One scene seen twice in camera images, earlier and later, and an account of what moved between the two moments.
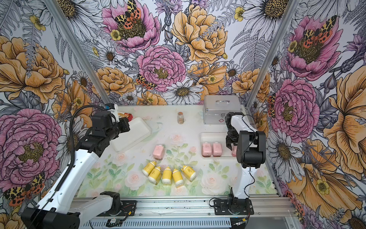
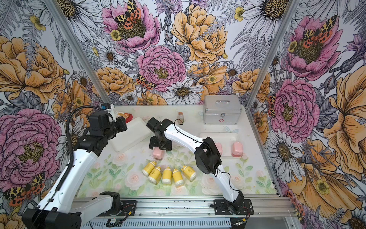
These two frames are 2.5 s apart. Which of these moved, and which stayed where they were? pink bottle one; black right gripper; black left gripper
Moved: black right gripper
Stayed: pink bottle one; black left gripper
